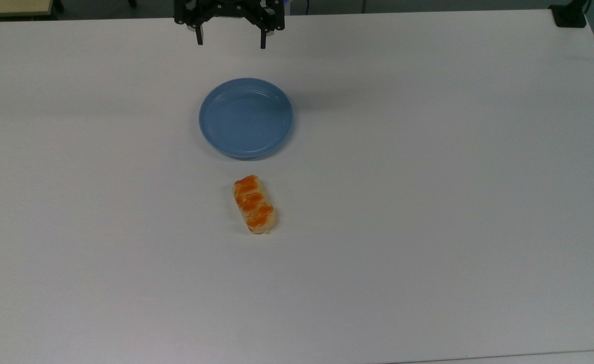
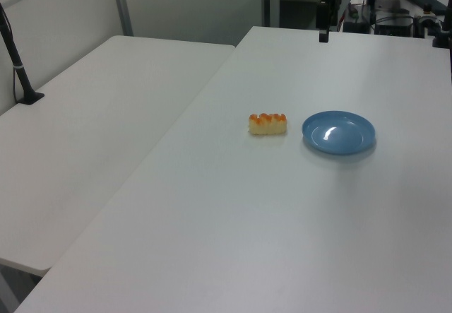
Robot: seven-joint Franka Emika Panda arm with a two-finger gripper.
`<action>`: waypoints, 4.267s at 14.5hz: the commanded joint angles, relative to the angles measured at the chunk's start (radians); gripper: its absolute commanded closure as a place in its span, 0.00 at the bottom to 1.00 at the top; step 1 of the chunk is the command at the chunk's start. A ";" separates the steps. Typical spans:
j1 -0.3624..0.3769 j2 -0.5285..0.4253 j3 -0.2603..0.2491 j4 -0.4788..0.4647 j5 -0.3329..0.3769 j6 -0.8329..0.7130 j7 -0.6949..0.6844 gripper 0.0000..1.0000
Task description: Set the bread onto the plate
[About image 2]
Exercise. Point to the black clamp stand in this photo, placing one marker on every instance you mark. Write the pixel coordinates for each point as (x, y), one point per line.
(444, 27)

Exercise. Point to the black camera stand pole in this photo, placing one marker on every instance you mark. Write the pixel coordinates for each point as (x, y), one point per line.
(17, 69)

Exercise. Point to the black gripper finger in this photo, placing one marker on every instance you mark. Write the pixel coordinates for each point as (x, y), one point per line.
(323, 19)
(333, 12)

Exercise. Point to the black electronics box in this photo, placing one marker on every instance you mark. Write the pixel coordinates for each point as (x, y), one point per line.
(393, 27)

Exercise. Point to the blue round plate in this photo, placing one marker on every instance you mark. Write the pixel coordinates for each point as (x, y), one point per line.
(338, 133)

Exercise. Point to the yellow bread with orange topping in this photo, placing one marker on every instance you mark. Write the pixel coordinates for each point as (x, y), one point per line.
(267, 124)

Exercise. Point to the grey metal partition post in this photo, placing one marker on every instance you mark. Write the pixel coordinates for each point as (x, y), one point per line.
(121, 4)

